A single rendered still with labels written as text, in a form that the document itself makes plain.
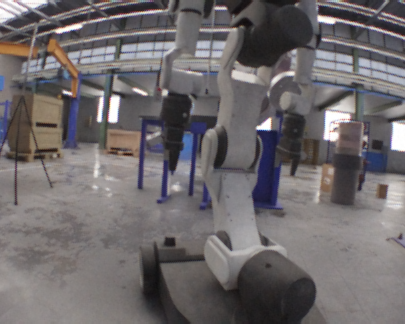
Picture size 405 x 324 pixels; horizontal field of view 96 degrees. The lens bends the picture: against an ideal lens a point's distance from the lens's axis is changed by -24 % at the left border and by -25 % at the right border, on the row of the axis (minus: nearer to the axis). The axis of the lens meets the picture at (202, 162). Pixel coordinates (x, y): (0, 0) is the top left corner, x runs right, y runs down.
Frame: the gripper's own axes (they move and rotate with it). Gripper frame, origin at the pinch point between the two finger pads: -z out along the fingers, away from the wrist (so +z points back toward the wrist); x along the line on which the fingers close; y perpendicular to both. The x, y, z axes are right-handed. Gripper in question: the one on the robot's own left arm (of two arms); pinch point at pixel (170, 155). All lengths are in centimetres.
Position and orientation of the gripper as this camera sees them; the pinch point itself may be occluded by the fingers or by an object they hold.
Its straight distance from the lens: 75.2
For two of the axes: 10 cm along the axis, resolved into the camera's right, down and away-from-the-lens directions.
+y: -9.5, -0.6, -3.2
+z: 1.5, -9.5, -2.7
